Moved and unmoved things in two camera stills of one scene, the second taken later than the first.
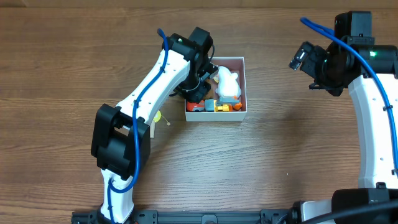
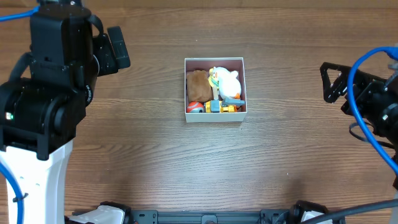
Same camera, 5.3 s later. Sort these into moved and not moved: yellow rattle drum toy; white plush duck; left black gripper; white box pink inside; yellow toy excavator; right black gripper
Moved: yellow rattle drum toy; right black gripper; left black gripper
Not moved: white plush duck; yellow toy excavator; white box pink inside
